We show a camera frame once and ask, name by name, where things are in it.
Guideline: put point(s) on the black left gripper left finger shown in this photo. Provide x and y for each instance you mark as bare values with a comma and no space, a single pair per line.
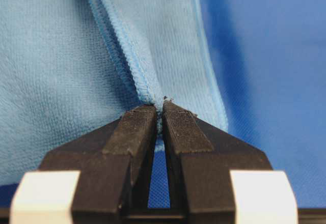
110,161

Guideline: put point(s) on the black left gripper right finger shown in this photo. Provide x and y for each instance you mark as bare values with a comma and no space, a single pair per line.
199,157

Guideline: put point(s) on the light blue towel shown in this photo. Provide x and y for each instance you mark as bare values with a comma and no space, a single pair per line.
71,66

